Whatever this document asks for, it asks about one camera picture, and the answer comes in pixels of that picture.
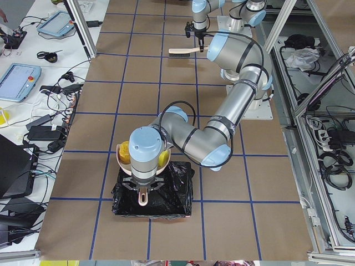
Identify beige plastic dustpan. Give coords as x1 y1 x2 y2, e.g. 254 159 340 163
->
116 144 171 206

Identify blue teach pendant far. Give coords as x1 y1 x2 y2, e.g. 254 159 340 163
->
37 11 76 39

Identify black scissors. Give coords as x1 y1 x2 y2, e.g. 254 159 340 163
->
36 50 62 63

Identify black laptop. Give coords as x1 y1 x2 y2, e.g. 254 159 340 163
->
1 136 39 199

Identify bin with black bag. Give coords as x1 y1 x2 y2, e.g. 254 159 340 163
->
111 161 195 219

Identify black power adapter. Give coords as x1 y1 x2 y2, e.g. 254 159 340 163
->
27 126 66 141

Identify black brush-side gripper body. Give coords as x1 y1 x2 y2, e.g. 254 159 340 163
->
185 21 207 39

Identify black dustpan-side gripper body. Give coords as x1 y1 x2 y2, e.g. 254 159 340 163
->
121 177 164 191

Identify yellow green sponge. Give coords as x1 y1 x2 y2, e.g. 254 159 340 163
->
158 150 169 167

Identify blue teach pendant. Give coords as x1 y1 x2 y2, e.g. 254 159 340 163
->
37 11 76 39
1 63 42 102

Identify crumpled white paper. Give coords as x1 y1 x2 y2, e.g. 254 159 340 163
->
285 48 320 71

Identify blue teach pendant near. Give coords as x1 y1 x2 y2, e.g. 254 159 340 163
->
1 63 42 102

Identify aluminium frame post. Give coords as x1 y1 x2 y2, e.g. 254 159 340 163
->
63 0 97 59

